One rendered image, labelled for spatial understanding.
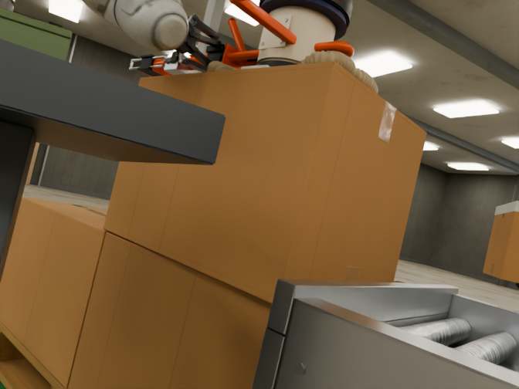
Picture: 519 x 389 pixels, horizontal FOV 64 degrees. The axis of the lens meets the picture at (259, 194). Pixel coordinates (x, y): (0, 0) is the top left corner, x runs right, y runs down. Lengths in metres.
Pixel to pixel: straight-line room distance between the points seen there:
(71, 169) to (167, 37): 11.09
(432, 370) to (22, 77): 0.40
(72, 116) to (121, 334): 0.77
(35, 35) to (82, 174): 11.59
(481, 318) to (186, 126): 0.89
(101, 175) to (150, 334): 11.10
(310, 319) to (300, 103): 0.37
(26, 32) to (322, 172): 0.48
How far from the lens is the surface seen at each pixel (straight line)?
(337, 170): 0.73
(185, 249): 0.85
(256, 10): 0.91
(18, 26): 0.35
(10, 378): 1.56
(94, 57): 12.23
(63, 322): 1.25
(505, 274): 2.44
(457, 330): 0.98
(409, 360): 0.44
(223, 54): 1.20
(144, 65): 1.50
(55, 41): 0.35
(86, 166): 11.92
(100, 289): 1.11
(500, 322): 1.08
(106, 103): 0.30
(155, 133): 0.31
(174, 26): 0.87
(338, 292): 0.59
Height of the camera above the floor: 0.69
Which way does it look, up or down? 2 degrees up
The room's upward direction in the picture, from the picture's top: 13 degrees clockwise
